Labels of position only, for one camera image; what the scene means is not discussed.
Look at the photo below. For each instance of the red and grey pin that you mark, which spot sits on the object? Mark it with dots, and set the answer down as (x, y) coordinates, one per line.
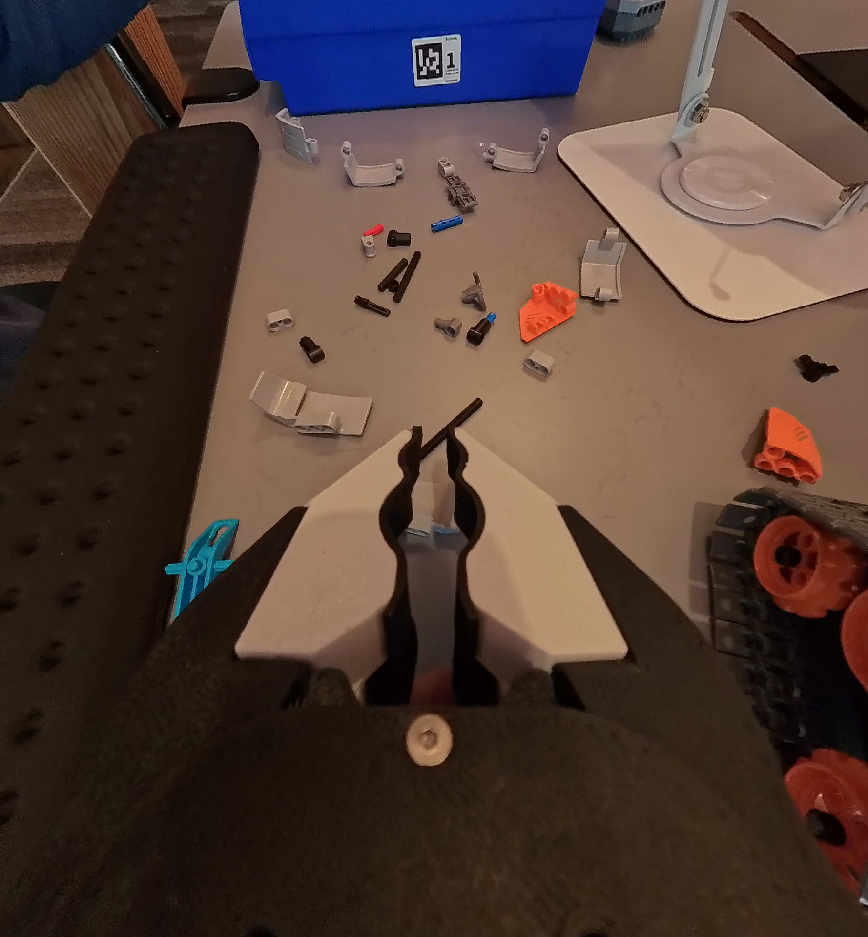
(372, 240)

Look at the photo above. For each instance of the large grey curved panel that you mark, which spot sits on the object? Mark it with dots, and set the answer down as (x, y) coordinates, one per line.
(317, 413)

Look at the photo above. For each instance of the grey panel with lugs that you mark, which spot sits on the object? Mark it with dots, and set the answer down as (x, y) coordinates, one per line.
(601, 271)

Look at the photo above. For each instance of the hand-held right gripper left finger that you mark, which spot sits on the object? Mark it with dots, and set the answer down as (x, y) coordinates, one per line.
(317, 578)

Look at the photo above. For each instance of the grey orange tracked toy robot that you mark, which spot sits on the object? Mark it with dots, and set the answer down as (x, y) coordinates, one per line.
(800, 564)

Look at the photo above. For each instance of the wooden cabinet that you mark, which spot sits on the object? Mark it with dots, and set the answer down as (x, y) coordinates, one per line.
(75, 139)

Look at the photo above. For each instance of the medium black axle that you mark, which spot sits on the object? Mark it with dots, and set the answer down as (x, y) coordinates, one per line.
(407, 277)
(393, 274)

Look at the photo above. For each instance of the small pale building piece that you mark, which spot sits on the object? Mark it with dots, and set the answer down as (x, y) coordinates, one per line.
(430, 512)

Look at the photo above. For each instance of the grey two-hole connector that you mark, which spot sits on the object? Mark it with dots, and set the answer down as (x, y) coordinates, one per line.
(280, 321)
(539, 364)

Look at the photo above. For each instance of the small black angled connector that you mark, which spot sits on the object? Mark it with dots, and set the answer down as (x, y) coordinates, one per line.
(813, 366)

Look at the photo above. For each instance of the small black pad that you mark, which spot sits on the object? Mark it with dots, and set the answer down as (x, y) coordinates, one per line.
(221, 84)

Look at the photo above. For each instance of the blue bin with printed tag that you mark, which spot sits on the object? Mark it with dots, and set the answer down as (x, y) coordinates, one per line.
(346, 51)

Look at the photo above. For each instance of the orange flat panel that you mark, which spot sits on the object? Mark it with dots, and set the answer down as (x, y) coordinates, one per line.
(544, 315)

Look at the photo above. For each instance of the blue brick separator tool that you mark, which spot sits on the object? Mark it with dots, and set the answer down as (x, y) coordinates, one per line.
(200, 564)

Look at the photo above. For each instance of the black pin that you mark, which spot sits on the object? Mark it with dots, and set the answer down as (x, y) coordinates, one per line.
(372, 305)

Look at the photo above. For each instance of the orange wedge piece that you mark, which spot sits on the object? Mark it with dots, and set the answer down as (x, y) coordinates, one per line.
(789, 446)

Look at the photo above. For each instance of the long black axle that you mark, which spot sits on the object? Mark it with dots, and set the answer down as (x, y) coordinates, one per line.
(456, 421)

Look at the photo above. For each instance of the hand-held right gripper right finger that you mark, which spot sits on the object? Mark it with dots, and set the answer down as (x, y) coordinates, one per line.
(544, 578)

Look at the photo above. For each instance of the grey angled piece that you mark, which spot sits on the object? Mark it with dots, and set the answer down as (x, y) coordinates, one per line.
(474, 293)

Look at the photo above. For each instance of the grey round connector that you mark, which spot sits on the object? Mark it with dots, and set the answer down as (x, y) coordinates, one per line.
(448, 326)

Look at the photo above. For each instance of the blue pin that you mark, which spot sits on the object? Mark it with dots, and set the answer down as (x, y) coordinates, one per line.
(446, 224)

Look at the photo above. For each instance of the dark grey beam piece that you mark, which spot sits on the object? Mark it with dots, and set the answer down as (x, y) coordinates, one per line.
(460, 189)

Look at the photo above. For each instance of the grey toy motor block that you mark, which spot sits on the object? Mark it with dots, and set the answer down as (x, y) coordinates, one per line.
(632, 16)

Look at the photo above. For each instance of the black connector with blue pin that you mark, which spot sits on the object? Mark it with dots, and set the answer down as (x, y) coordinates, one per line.
(480, 331)

